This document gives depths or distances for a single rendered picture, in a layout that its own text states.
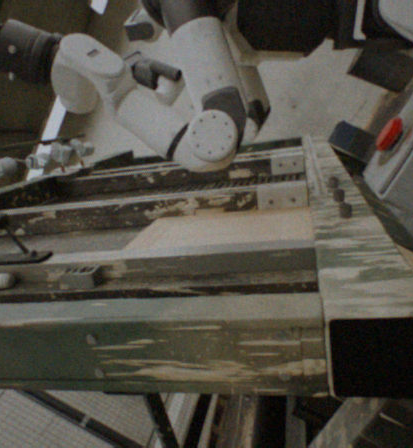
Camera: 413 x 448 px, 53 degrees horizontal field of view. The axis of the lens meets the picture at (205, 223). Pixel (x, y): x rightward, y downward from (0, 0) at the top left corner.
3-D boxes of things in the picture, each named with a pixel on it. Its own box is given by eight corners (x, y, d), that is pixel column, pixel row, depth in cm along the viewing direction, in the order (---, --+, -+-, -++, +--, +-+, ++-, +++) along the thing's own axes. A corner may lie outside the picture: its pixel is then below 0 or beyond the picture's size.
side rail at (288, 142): (303, 155, 247) (301, 137, 244) (133, 175, 273) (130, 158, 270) (303, 154, 254) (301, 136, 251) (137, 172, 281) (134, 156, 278)
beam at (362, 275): (443, 402, 46) (444, 313, 43) (330, 399, 48) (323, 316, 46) (323, 151, 252) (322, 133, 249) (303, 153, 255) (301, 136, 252)
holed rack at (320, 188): (329, 197, 96) (329, 195, 96) (316, 198, 97) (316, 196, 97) (309, 135, 250) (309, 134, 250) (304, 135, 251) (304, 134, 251)
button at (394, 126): (418, 125, 42) (399, 115, 42) (395, 160, 43) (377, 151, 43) (408, 122, 46) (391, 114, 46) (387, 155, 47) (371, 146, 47)
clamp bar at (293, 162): (304, 172, 158) (299, 108, 152) (35, 200, 186) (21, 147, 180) (304, 168, 167) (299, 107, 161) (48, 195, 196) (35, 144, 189)
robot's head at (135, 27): (165, -2, 91) (134, 3, 93) (154, 14, 86) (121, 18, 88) (172, 27, 96) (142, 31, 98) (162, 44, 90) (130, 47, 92)
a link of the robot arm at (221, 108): (261, 157, 75) (222, 42, 76) (268, 142, 62) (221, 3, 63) (201, 177, 76) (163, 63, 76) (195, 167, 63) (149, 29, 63)
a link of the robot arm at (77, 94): (22, 100, 71) (87, 123, 73) (19, 47, 63) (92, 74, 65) (47, 62, 78) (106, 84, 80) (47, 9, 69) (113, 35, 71)
